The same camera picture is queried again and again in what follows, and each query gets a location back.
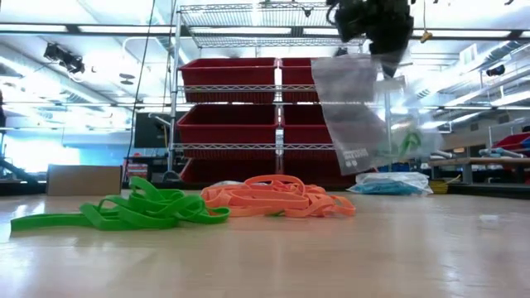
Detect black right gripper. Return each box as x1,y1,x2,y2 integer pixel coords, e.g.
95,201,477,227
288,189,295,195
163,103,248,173
330,0,415,80

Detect clear plastic zip bag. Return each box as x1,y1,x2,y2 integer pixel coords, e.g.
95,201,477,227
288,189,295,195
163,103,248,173
310,53,444,177
347,171,434,196

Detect green rubber band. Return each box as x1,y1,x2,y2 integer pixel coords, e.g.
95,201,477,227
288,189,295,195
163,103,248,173
399,130,423,158

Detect blue rubber bands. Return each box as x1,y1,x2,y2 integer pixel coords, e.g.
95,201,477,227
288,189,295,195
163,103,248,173
351,180,423,195

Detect orange rubber bands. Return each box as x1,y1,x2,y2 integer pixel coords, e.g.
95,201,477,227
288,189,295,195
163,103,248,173
200,174,357,219

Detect green rubber bands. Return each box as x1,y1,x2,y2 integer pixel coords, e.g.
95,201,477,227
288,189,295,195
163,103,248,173
10,175,231,232

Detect yellow hanging plug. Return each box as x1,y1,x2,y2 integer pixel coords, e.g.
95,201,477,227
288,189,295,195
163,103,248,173
420,0,434,45

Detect long ceiling light strip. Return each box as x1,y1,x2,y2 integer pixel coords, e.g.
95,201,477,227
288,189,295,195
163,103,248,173
413,28,513,39
77,24,173,35

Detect blue storage bin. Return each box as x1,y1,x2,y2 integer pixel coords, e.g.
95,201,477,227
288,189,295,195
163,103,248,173
376,163,411,173

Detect wooden workbench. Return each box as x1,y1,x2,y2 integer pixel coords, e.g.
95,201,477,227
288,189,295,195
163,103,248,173
428,156,530,185

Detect yellow coil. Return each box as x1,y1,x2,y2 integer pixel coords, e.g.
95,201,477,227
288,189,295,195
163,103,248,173
429,178,451,195

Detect red storage tray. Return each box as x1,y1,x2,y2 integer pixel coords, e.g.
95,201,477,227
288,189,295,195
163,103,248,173
492,132,530,151

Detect cart caster wheel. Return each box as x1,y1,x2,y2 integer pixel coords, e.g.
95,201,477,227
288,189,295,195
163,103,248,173
161,169,182,186

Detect black monitor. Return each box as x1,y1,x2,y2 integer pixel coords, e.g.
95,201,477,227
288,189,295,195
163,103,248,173
132,111,180,149

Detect red white box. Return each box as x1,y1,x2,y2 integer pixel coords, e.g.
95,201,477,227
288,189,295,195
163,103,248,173
125,162,149,182

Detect small cardboard box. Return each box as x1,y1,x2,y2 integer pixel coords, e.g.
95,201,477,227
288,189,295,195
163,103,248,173
46,164,123,196

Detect black slanted bar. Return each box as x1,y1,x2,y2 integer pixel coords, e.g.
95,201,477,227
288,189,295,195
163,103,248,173
0,158,41,184

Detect chrome wire shelf cart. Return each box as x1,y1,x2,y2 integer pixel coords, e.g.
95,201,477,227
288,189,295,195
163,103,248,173
167,2,394,185

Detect hanging black cable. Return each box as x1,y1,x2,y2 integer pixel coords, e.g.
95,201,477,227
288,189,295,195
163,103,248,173
123,0,157,179

